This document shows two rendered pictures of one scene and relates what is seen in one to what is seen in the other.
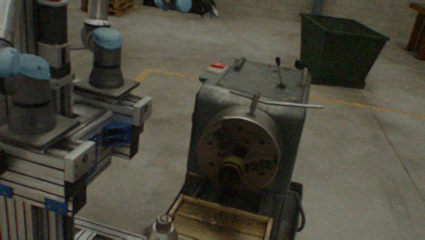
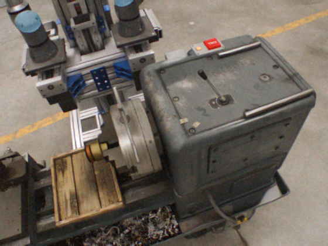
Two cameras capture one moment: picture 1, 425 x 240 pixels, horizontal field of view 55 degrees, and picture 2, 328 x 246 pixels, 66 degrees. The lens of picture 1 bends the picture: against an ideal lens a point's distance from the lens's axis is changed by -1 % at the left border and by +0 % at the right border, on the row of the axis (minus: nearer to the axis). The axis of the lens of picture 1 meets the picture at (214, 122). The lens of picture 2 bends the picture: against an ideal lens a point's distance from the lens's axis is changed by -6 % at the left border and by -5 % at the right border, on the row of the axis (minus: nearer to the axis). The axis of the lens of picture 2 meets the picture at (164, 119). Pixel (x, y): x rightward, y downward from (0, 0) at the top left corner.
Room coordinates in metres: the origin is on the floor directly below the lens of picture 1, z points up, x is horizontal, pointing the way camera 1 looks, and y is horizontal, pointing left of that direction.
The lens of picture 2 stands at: (1.30, -0.75, 1.98)
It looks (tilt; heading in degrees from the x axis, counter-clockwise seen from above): 52 degrees down; 67
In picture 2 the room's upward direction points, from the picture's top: 9 degrees counter-clockwise
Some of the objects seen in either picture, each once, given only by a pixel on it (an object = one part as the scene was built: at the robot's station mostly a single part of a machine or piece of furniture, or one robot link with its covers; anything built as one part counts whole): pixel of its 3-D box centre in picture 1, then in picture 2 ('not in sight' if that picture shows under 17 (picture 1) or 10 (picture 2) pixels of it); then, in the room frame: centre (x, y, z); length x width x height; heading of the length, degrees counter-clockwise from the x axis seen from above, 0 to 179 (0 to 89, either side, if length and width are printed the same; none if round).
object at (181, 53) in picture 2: (209, 79); (177, 58); (1.73, 0.05, 1.24); 0.09 x 0.08 x 0.03; 169
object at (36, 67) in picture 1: (27, 77); (30, 27); (1.22, 0.61, 1.33); 0.13 x 0.12 x 0.14; 99
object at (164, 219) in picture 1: (164, 221); not in sight; (0.82, 0.09, 1.17); 0.04 x 0.04 x 0.03
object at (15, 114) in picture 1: (32, 111); (41, 46); (1.22, 0.60, 1.21); 0.15 x 0.15 x 0.10
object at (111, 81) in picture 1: (106, 72); (130, 21); (1.71, 0.50, 1.21); 0.15 x 0.15 x 0.10
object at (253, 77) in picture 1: (252, 116); (220, 110); (1.81, -0.17, 1.06); 0.59 x 0.48 x 0.39; 169
